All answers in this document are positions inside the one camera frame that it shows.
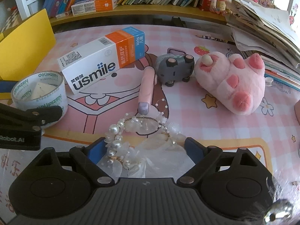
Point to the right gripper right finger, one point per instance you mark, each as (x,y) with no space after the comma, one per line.
(205,160)

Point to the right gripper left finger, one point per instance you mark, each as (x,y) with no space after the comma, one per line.
(84,161)

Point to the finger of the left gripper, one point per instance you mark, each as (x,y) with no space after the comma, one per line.
(6,86)
(42,117)

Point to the clear tape roll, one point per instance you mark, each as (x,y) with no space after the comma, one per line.
(40,91)

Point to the pearl flower hair band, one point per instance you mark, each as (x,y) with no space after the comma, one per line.
(145,146)

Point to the yellow cardboard box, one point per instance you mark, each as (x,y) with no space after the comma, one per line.
(23,49)

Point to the white usmile toothpaste box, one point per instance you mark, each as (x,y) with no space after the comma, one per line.
(101,57)

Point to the pink cartoon desk mat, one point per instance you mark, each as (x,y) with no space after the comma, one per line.
(271,132)

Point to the wooden white bookshelf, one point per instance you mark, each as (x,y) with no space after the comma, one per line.
(170,10)

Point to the pink plush paw toy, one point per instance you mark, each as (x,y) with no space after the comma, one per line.
(237,83)

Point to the grey toy car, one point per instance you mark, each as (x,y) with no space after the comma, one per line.
(172,68)

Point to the pink highlighter pen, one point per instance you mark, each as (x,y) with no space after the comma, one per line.
(149,80)

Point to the orange white box on shelf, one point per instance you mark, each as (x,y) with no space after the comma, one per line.
(93,6)

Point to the stack of papers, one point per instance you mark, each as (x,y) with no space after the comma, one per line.
(266,31)

